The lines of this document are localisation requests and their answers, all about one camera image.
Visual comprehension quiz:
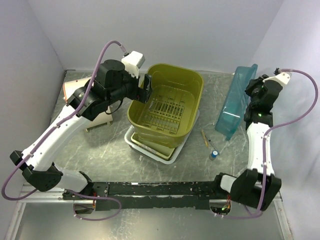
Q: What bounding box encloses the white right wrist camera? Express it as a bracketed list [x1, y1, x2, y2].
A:
[262, 72, 292, 87]

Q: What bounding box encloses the white plastic tray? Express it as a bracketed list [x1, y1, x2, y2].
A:
[124, 125, 191, 165]

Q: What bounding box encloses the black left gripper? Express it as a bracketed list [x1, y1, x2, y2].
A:
[107, 66, 154, 105]

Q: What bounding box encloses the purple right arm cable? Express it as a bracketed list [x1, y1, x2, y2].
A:
[214, 67, 320, 219]

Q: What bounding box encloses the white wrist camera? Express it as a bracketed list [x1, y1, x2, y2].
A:
[262, 72, 292, 87]
[121, 51, 145, 79]

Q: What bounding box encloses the small blue capped vial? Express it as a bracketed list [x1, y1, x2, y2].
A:
[209, 150, 219, 161]

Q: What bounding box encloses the yellow pencil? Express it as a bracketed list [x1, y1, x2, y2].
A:
[201, 129, 209, 148]

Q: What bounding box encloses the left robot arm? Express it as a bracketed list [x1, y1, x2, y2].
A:
[10, 56, 152, 200]

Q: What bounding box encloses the olive green plastic tub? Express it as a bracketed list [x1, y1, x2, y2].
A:
[127, 63, 204, 148]

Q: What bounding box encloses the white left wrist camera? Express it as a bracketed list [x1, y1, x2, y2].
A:
[121, 51, 145, 79]

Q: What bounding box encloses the beige cylindrical roll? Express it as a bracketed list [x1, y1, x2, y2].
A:
[62, 77, 113, 132]

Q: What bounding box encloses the aluminium front frame rail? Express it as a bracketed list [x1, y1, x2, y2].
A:
[6, 183, 293, 240]

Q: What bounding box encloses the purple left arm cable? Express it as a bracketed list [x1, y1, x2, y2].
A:
[0, 39, 129, 222]

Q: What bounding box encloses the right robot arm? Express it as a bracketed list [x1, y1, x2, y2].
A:
[212, 72, 291, 212]

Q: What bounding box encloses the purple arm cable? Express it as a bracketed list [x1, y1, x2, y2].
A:
[214, 67, 320, 219]
[0, 39, 129, 222]

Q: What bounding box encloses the translucent blue plastic container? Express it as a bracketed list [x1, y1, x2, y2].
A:
[214, 64, 258, 141]

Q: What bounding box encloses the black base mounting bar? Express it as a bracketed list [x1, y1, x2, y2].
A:
[62, 181, 228, 210]

